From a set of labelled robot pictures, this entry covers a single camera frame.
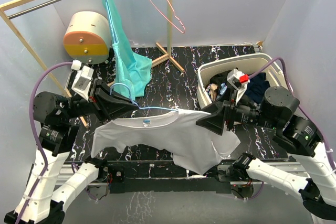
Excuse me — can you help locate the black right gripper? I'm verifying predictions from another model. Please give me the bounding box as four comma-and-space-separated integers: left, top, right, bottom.
195, 86, 280, 135

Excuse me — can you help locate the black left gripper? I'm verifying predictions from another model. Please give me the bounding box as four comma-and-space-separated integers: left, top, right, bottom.
61, 77, 139, 123

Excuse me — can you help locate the blue hanger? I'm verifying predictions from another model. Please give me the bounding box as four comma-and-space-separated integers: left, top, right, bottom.
110, 83, 178, 112
104, 0, 119, 44

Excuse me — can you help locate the black t shirt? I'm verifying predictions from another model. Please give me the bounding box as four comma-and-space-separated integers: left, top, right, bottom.
208, 67, 260, 109

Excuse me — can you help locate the white t shirt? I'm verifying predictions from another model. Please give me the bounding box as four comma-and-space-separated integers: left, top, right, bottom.
91, 109, 240, 175

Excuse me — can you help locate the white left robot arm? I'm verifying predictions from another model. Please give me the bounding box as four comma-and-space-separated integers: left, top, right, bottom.
4, 79, 138, 223

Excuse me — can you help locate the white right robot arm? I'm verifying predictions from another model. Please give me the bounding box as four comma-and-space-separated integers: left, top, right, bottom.
196, 87, 335, 220

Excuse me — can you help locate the teal t shirt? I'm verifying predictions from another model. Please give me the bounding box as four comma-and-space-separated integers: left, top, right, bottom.
108, 0, 152, 99

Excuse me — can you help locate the blue hanger under teal shirt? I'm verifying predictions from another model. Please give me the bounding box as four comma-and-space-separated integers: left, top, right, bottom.
104, 0, 119, 44

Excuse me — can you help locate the navy blue garment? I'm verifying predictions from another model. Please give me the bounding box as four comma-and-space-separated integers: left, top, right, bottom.
245, 72, 270, 104

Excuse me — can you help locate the cream round drawer cabinet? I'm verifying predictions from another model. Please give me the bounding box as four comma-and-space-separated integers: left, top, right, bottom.
63, 11, 112, 65

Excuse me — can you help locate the cream plastic laundry basket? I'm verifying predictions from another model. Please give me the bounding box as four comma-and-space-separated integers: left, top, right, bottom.
197, 53, 287, 108

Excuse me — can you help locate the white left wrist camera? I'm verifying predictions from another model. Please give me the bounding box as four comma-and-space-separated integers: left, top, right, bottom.
71, 60, 94, 101

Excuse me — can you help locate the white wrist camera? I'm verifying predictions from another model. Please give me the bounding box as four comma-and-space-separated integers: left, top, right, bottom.
71, 60, 94, 101
227, 68, 250, 104

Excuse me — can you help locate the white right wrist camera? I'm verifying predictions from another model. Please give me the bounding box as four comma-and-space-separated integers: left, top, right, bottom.
227, 68, 250, 104

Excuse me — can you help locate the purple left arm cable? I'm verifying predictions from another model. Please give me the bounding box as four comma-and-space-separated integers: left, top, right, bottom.
15, 61, 74, 224

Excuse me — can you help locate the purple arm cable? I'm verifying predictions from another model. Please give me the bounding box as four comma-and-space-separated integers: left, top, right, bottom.
15, 61, 74, 224
246, 56, 336, 200

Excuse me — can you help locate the aluminium base frame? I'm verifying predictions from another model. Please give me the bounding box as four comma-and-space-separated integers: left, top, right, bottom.
19, 161, 325, 224

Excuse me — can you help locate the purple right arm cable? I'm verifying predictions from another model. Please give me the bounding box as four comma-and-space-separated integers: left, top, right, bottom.
246, 56, 336, 200

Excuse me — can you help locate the wooden clothes rack frame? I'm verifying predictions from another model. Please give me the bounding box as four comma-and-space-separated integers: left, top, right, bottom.
0, 0, 185, 129

